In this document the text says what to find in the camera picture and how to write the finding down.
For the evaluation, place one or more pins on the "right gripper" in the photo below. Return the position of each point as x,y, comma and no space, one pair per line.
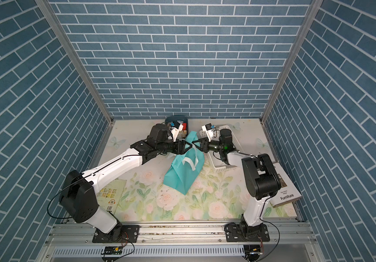
205,146

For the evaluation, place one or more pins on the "floral table mat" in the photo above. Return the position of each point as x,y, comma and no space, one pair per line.
213,195

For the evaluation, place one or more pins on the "green children's booklet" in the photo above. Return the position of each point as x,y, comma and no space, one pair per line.
109,196

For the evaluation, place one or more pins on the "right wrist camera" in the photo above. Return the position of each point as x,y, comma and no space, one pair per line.
209,129

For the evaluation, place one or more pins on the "white perforated plastic basket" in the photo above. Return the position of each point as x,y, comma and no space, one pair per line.
220,147

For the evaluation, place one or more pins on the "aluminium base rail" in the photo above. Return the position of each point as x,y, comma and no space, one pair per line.
182,233

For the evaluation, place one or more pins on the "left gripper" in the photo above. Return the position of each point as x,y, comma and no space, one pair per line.
181,150

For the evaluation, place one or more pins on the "white furniture book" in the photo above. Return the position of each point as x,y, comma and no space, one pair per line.
288,192

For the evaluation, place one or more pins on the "teal insulated delivery bag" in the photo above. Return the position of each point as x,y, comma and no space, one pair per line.
184,170

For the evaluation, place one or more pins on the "dark teal storage bin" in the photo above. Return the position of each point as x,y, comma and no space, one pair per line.
175,121

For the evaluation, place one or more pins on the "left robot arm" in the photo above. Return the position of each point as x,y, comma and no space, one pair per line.
80,189

